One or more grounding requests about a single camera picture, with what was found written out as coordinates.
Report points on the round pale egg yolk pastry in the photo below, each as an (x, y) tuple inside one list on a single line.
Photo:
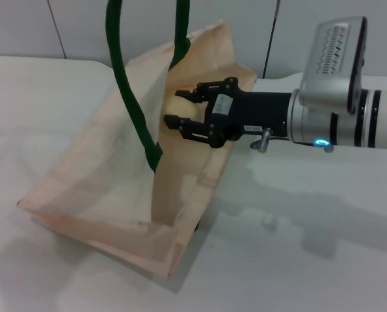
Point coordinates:
[(183, 109)]

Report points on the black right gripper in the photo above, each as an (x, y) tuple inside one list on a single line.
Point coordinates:
[(258, 112)]

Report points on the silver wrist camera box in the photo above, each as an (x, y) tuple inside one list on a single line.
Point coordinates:
[(333, 71)]

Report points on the small silver metal connector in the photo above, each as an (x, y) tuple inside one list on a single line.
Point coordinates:
[(263, 141)]

